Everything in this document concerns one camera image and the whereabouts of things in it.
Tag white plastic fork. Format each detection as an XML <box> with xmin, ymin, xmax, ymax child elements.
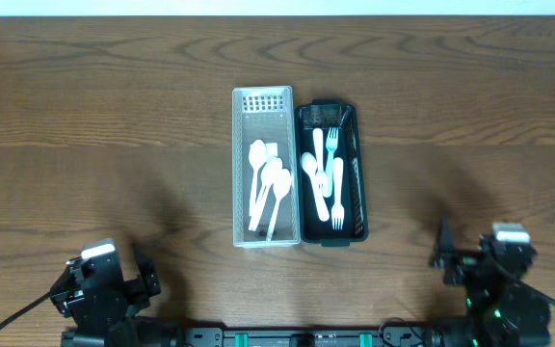
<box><xmin>312</xmin><ymin>128</ymin><xmax>329</xmax><ymax>194</ymax></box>
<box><xmin>331</xmin><ymin>157</ymin><xmax>345</xmax><ymax>230</ymax></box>

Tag mint green plastic fork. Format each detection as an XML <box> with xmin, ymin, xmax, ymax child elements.
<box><xmin>323</xmin><ymin>127</ymin><xmax>338</xmax><ymax>198</ymax></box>

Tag white plastic spoon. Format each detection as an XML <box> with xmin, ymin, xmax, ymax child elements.
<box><xmin>266</xmin><ymin>169</ymin><xmax>291</xmax><ymax>241</ymax></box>
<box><xmin>249</xmin><ymin>156</ymin><xmax>282</xmax><ymax>231</ymax></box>
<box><xmin>301</xmin><ymin>152</ymin><xmax>330</xmax><ymax>222</ymax></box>
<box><xmin>249</xmin><ymin>139</ymin><xmax>267</xmax><ymax>216</ymax></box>

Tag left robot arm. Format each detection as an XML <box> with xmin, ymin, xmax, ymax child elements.
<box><xmin>49</xmin><ymin>238</ymin><xmax>184</xmax><ymax>347</ymax></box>

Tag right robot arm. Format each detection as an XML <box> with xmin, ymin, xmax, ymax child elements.
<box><xmin>423</xmin><ymin>217</ymin><xmax>551</xmax><ymax>347</ymax></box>

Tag dark green plastic basket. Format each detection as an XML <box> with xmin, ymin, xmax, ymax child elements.
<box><xmin>295</xmin><ymin>99</ymin><xmax>369</xmax><ymax>247</ymax></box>

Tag white label sticker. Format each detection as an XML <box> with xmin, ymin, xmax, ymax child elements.
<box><xmin>265</xmin><ymin>143</ymin><xmax>278</xmax><ymax>161</ymax></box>

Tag clear perforated plastic basket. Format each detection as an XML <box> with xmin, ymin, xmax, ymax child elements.
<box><xmin>232</xmin><ymin>86</ymin><xmax>302</xmax><ymax>248</ymax></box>

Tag black mounting rail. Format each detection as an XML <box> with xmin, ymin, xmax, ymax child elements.
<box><xmin>182</xmin><ymin>322</ymin><xmax>425</xmax><ymax>347</ymax></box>

